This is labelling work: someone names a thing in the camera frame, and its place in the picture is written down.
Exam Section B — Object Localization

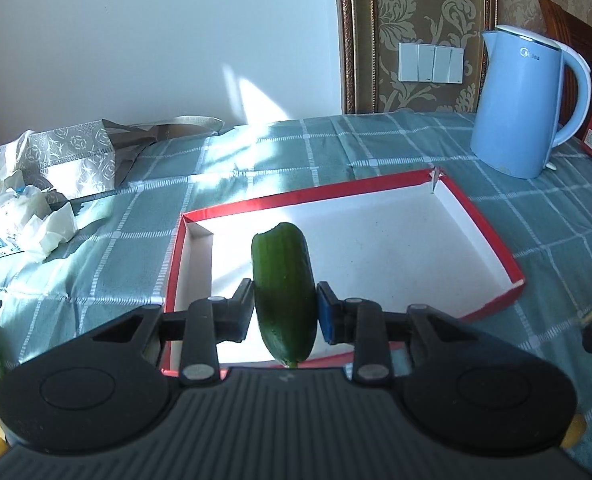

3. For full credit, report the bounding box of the whole green cucumber piece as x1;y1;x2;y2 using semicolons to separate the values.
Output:
251;222;317;368

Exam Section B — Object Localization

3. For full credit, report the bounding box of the green tomato with stem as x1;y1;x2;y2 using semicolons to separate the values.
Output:
560;413;588;450

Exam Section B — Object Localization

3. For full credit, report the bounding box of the red cardboard box tray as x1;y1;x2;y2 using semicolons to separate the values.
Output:
165;168;526;321

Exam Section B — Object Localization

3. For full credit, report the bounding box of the silver patterned gift bag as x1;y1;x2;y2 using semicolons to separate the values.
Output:
10;115;224;200

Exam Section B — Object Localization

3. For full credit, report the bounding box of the teal checked tablecloth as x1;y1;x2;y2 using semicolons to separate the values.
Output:
0;110;592;470

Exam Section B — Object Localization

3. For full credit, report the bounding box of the white tissue pack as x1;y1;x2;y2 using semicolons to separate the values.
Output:
0;130;78;262

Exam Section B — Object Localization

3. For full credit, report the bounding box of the blue electric kettle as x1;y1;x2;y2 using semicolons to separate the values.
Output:
470;25;592;179

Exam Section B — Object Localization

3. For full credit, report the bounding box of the white wall switch panel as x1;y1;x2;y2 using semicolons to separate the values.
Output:
398;42;465;84

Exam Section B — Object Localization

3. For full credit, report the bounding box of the gold ornate wall frame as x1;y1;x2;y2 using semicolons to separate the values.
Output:
337;0;497;113

